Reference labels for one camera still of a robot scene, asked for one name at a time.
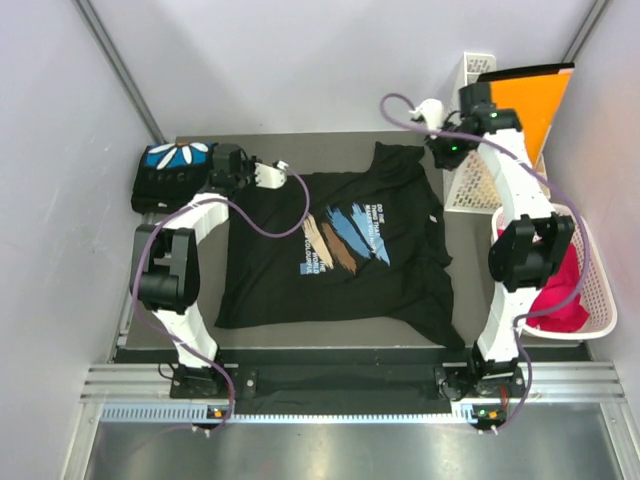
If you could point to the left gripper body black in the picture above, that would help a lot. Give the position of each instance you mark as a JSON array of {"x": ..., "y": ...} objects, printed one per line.
[{"x": 246, "y": 178}]

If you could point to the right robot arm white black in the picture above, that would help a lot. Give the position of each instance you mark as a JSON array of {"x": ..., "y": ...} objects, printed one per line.
[{"x": 535, "y": 238}]

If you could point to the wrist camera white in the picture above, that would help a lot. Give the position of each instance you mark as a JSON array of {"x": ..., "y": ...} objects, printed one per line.
[
  {"x": 270, "y": 176},
  {"x": 430, "y": 113}
]

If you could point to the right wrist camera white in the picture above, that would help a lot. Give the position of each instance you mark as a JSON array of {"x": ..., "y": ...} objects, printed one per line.
[{"x": 430, "y": 113}]

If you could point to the white perforated file organizer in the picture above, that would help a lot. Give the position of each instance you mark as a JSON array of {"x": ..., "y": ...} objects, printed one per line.
[{"x": 469, "y": 188}]

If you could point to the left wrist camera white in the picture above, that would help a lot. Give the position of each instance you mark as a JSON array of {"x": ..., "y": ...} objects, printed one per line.
[{"x": 270, "y": 176}]

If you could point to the aluminium corner post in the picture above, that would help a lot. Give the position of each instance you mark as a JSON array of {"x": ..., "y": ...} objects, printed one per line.
[
  {"x": 112, "y": 55},
  {"x": 594, "y": 15}
]

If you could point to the white slotted cable duct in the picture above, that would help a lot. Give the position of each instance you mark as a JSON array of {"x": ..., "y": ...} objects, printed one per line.
[{"x": 207, "y": 414}]

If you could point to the black graphic t-shirt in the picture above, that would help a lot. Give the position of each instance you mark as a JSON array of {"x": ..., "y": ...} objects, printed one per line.
[{"x": 343, "y": 246}]

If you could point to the orange folder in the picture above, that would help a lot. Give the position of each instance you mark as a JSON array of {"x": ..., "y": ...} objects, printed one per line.
[{"x": 535, "y": 93}]

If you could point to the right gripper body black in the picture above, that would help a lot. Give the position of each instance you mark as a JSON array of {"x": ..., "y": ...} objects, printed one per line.
[{"x": 448, "y": 151}]

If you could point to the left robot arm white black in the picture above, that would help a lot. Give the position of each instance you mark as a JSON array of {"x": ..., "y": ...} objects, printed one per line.
[{"x": 165, "y": 279}]

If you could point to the aluminium frame rail front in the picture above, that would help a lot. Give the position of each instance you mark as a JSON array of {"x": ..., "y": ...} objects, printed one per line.
[{"x": 552, "y": 382}]

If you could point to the left aluminium corner post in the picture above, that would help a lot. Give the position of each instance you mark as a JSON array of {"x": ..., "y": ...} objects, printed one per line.
[{"x": 112, "y": 55}]

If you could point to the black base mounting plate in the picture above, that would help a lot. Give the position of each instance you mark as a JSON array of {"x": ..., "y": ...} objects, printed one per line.
[{"x": 360, "y": 388}]

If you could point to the white plastic laundry basket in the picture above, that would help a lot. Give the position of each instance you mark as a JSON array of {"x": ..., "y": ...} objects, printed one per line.
[{"x": 596, "y": 297}]

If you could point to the folded black daisy t-shirt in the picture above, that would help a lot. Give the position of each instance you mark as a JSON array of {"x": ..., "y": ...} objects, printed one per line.
[{"x": 169, "y": 176}]

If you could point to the right aluminium corner post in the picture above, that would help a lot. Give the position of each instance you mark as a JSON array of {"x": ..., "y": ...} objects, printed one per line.
[{"x": 594, "y": 15}]

